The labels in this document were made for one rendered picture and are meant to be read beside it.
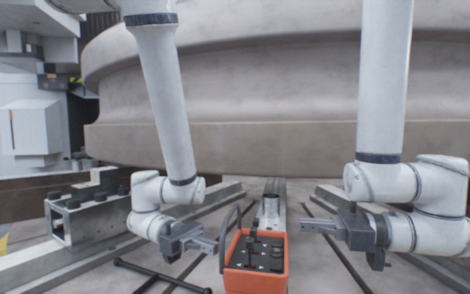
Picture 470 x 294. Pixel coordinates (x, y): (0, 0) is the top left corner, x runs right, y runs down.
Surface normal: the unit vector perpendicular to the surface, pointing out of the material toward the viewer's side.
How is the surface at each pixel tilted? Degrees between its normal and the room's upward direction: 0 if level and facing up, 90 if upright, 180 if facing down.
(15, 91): 90
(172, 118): 110
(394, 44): 93
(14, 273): 72
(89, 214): 90
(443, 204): 91
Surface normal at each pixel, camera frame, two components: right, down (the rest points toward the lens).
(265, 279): -0.21, 0.21
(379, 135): -0.51, 0.12
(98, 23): 0.14, 0.09
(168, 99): 0.37, 0.41
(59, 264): 0.82, 0.04
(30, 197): 0.54, 0.07
